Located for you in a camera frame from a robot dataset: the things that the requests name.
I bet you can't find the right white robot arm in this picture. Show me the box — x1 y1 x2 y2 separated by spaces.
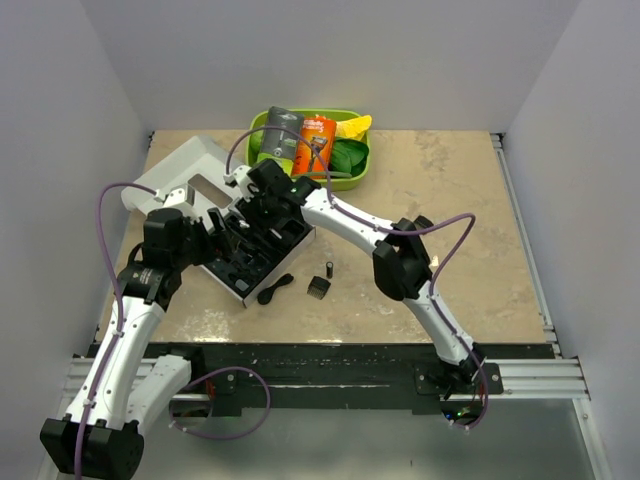
224 160 486 393

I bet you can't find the grey green razor package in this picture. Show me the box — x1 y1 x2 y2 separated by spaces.
256 106 305 175

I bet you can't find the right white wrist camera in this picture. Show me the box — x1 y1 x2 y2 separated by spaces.
223 165 252 189

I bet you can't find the purple cable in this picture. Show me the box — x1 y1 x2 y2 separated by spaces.
225 127 489 431
73 182 164 480

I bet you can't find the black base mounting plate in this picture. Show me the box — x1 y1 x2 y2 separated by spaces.
89 342 556 416

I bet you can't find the yellow cloth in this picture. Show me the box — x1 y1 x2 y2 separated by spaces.
336 115 373 141

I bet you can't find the orange razor package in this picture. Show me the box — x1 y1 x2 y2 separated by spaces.
292 115 337 179

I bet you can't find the green cloth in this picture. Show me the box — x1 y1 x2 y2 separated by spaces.
329 138 369 177

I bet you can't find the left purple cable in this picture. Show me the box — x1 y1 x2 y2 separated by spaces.
73 182 164 480

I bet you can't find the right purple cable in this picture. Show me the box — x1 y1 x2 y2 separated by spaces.
225 127 489 431

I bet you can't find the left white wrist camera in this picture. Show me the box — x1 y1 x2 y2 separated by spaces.
154 184 197 218

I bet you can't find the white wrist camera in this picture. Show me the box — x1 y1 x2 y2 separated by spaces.
223 165 252 189
154 184 197 218

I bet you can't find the white clipper kit box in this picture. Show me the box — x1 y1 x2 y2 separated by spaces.
118 135 316 307

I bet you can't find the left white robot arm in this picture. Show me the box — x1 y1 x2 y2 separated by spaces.
40 208 230 479

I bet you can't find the black coiled charging cable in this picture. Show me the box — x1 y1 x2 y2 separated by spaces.
256 273 295 306

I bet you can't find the green plastic basket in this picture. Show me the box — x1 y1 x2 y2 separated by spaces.
248 108 372 192

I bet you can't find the black comb guard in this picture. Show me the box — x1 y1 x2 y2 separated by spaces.
307 276 331 300

